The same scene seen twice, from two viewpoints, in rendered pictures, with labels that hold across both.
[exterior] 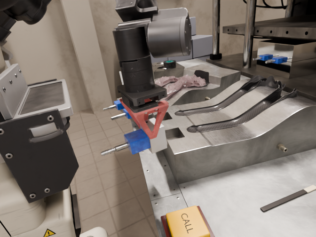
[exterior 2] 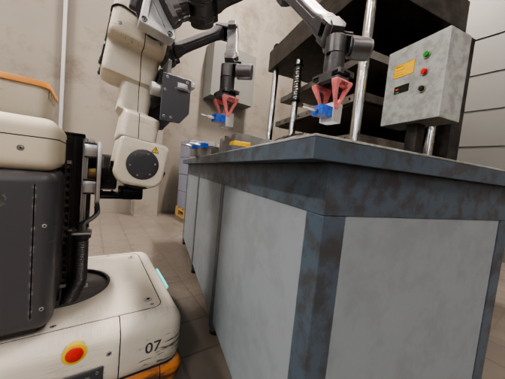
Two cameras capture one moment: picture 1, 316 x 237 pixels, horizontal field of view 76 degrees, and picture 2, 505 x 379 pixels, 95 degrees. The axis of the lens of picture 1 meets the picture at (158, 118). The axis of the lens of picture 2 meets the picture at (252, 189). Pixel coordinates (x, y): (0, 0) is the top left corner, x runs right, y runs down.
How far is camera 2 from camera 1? 0.74 m
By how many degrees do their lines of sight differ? 26
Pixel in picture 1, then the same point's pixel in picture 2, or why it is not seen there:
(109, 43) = (170, 153)
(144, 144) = (222, 117)
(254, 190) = not seen: hidden behind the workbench
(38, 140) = (179, 89)
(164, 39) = (243, 68)
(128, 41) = (228, 67)
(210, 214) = not seen: hidden behind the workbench
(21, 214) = (149, 128)
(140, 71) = (230, 81)
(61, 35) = not seen: hidden behind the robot
